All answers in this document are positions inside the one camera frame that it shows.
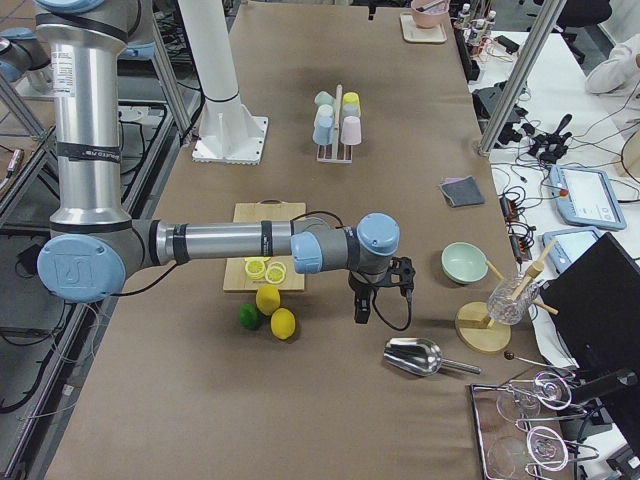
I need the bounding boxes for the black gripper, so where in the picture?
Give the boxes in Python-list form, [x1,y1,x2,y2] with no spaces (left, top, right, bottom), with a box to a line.
[348,272,387,324]
[367,0,377,20]

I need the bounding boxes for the green cup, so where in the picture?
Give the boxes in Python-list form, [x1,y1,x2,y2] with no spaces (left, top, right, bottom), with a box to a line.
[314,91,335,106]

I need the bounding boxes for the pink cup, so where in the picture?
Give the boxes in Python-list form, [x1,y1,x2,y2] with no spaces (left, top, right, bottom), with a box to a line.
[340,116,362,146]

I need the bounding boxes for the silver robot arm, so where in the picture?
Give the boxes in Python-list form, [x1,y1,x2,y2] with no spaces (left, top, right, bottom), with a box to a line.
[36,1,414,323]

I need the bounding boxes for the yellow cup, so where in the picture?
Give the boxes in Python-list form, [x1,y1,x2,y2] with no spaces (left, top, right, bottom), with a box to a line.
[342,91,360,106]

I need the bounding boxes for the white cup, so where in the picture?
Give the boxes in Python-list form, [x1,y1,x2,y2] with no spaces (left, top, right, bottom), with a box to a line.
[316,104,334,119]

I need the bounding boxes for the blue cup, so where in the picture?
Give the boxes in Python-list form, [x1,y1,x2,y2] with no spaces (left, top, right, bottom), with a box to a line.
[312,116,333,146]

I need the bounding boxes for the beige tray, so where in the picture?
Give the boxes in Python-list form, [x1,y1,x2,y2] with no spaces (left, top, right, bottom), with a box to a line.
[399,13,447,44]

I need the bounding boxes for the pink bowl with ice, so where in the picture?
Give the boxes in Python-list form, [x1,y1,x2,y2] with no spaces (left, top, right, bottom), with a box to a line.
[410,0,449,28]

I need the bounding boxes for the metal scoop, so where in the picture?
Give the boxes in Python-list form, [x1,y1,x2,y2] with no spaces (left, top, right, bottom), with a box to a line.
[383,337,482,377]

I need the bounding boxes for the whole lemon lower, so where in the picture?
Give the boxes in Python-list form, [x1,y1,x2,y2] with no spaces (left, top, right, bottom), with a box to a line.
[270,308,296,340]

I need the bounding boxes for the whole lemon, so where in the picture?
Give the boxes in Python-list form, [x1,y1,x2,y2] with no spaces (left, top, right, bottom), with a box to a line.
[255,284,281,316]
[270,308,296,340]

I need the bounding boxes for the whole lemon upper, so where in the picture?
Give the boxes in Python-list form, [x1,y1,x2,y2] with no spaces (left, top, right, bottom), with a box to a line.
[255,284,281,316]

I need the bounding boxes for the green bowl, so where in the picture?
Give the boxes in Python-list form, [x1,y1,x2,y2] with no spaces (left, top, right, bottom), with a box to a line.
[441,242,488,285]

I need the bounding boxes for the lemon slices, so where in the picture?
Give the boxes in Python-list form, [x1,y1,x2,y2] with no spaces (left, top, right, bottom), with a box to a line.
[244,257,287,285]

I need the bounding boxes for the green lime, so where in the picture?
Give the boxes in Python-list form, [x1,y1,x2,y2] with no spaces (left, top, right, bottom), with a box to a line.
[238,303,262,331]

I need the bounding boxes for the wooden mug tree stand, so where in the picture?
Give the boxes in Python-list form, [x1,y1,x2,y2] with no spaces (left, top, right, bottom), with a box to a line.
[455,240,558,354]

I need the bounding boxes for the wooden cutting board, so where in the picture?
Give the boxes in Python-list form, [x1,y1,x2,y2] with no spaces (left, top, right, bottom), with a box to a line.
[223,202,306,292]

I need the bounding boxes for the crystal glass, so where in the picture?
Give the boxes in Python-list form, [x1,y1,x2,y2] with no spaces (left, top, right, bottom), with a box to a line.
[487,274,539,325]

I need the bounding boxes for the grey folded cloth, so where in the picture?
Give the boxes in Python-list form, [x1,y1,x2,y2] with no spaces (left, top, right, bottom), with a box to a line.
[439,176,485,208]

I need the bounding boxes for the teach pendant near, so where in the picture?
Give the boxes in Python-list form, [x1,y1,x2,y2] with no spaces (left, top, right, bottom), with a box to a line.
[542,226,603,274]

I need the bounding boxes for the teach pendant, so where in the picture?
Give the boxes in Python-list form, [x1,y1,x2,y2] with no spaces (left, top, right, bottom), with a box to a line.
[542,226,603,274]
[549,165,627,231]

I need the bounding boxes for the black monitor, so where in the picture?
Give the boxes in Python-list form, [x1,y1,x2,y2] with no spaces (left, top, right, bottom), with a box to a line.
[541,233,639,451]

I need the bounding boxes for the teach pendant far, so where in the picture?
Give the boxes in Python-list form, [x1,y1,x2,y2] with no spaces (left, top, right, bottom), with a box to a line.
[549,165,627,231]

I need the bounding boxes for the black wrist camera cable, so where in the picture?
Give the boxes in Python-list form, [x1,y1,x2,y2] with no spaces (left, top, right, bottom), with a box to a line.
[372,287,414,332]

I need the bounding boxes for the aluminium frame post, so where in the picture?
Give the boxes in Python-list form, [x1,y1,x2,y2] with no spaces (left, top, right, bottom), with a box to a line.
[477,0,566,157]

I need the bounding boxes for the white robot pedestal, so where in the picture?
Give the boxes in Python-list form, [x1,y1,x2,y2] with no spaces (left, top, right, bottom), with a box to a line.
[179,0,268,165]

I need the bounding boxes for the wire glass rack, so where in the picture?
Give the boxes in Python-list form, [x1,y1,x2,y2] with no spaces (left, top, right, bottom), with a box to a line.
[469,370,599,479]

